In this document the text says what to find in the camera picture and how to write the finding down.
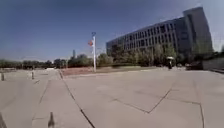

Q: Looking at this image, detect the reddish dirt bed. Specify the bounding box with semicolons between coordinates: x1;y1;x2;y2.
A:
59;65;158;77

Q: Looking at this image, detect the row of green trees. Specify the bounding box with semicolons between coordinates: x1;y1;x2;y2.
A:
96;44;188;68

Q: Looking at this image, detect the large grey curved building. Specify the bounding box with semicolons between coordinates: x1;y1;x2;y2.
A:
105;6;214;63

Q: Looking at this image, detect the white pole with signs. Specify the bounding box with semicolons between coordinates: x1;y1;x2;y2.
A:
87;31;98;73

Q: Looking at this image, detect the pale concrete slab pavement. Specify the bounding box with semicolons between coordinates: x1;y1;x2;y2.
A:
0;66;224;128

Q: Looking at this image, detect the person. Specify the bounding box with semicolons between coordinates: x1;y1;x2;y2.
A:
166;56;175;70

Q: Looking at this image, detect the low grey wall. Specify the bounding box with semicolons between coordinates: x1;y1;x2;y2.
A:
201;56;224;73

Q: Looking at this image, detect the distant row of trees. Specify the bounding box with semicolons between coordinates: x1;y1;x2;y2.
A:
0;54;95;70

